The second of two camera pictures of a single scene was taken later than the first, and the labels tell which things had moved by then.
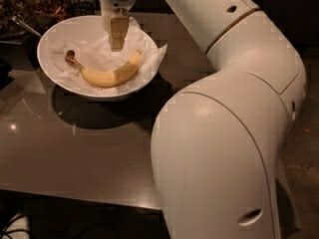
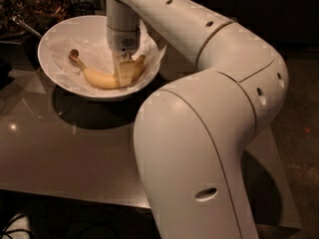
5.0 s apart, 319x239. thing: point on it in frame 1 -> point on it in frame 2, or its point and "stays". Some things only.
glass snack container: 39,6 stays
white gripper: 117,0 -> 122,41
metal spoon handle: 19,19 stays
